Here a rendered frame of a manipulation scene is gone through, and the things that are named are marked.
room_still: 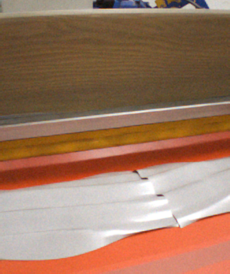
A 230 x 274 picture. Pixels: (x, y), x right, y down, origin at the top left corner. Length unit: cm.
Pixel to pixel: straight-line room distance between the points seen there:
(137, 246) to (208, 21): 16
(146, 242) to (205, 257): 3
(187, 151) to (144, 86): 6
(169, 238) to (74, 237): 5
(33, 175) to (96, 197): 6
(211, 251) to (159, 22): 15
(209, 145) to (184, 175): 7
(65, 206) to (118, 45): 11
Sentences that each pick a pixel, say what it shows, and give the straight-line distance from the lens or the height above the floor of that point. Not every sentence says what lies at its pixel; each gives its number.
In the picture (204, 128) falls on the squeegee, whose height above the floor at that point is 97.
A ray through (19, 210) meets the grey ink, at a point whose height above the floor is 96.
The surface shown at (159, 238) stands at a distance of 20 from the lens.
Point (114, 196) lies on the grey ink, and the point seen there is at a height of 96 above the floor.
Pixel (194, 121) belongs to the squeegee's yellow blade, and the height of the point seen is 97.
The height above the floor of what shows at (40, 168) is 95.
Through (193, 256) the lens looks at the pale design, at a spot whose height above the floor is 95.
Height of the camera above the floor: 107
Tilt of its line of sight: 19 degrees down
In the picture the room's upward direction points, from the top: straight up
